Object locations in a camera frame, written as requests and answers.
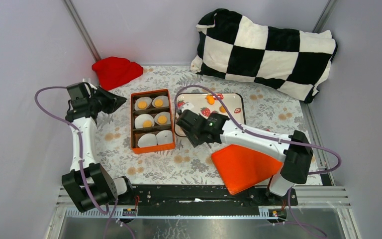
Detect orange fish cookie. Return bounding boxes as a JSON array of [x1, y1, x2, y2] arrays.
[[205, 95, 215, 105]]

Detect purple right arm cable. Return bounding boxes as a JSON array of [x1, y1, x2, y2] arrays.
[[174, 85, 343, 239]]

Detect orange cookie box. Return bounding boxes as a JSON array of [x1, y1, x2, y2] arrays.
[[130, 89, 176, 154]]

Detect metal tongs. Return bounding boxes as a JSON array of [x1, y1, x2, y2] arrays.
[[179, 102, 194, 112]]

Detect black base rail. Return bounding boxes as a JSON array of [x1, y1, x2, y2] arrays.
[[118, 184, 298, 206]]

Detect floral tablecloth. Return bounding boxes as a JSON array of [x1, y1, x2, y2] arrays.
[[95, 66, 308, 185]]

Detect black white checkered pillow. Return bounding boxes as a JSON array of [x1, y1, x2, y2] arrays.
[[190, 8, 338, 104]]

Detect orange box lid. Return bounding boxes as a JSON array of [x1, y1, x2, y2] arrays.
[[211, 145, 283, 195]]

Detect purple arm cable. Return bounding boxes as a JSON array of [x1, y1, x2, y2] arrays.
[[34, 86, 136, 239], [174, 85, 343, 239]]

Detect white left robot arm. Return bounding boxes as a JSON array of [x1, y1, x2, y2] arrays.
[[62, 82, 134, 213]]

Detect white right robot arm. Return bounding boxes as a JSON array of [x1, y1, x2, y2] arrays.
[[176, 110, 313, 205]]

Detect orange swirl cookie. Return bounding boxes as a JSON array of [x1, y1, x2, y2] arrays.
[[219, 106, 226, 113]]

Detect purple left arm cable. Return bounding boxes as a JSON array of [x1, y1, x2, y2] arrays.
[[34, 86, 136, 239]]

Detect white strawberry tray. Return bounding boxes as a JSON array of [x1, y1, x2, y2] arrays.
[[177, 93, 246, 124]]

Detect round yellow biscuit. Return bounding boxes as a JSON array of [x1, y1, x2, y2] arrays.
[[157, 115, 168, 125], [142, 120, 153, 128], [137, 101, 148, 110], [153, 98, 164, 108]]

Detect red knit hat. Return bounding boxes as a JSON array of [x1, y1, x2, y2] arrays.
[[92, 56, 144, 91]]

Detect white paper cup liner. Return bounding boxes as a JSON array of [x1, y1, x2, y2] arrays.
[[154, 112, 171, 125], [156, 130, 174, 145], [134, 114, 155, 129], [134, 97, 153, 111], [137, 133, 158, 148], [152, 96, 170, 108]]

